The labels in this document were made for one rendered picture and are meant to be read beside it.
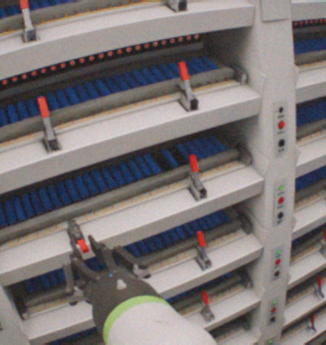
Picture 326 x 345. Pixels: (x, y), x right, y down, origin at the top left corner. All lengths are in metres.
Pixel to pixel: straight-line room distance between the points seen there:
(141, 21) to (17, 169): 0.32
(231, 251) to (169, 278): 0.17
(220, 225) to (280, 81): 0.39
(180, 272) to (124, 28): 0.56
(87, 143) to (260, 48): 0.38
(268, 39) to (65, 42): 0.41
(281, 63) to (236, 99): 0.13
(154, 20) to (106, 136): 0.22
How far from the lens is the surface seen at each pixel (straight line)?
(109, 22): 0.70
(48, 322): 0.93
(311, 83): 0.96
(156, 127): 0.75
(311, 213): 1.16
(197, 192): 0.85
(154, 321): 0.42
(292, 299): 1.41
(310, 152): 1.05
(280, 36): 0.87
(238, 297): 1.16
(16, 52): 0.66
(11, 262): 0.80
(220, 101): 0.82
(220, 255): 1.01
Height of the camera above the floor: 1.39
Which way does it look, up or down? 27 degrees down
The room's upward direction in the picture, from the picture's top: 8 degrees counter-clockwise
